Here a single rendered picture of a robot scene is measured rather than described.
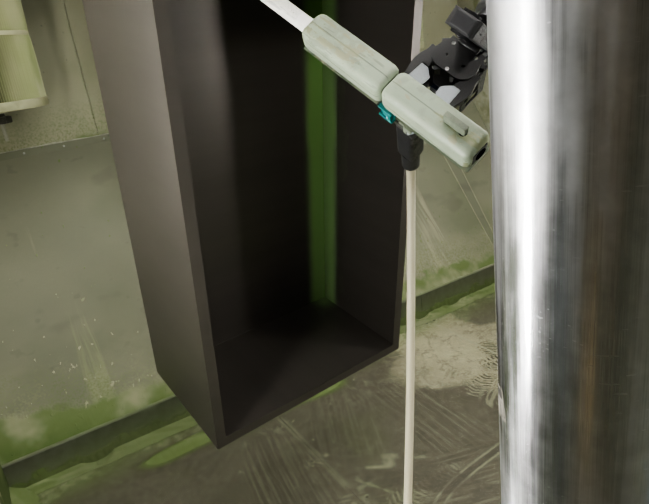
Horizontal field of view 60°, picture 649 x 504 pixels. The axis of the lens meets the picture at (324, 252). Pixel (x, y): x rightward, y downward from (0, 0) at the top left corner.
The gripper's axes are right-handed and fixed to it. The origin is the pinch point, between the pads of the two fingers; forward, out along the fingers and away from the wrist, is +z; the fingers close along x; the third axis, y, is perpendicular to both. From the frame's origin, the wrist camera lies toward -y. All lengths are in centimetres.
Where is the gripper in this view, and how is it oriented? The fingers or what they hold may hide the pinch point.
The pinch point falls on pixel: (403, 116)
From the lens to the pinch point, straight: 81.7
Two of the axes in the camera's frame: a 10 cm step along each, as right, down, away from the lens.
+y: 1.5, 2.6, 9.5
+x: -7.1, -6.5, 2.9
